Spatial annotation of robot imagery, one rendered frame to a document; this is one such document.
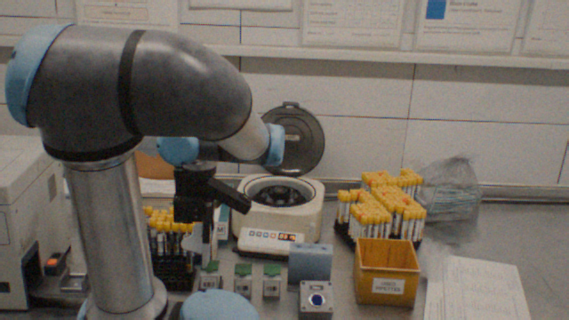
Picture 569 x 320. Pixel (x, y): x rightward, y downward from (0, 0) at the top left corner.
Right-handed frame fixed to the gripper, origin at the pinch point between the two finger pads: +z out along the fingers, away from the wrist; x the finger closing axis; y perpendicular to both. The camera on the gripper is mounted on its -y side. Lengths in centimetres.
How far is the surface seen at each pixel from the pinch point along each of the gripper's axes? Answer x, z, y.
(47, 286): 2.8, 7.9, 34.8
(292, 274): -3.3, 8.2, -18.8
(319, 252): -2.6, 1.9, -24.6
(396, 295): 3.8, 8.8, -41.6
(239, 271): 0.3, 5.2, -6.5
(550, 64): -50, -33, -95
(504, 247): -23, 12, -79
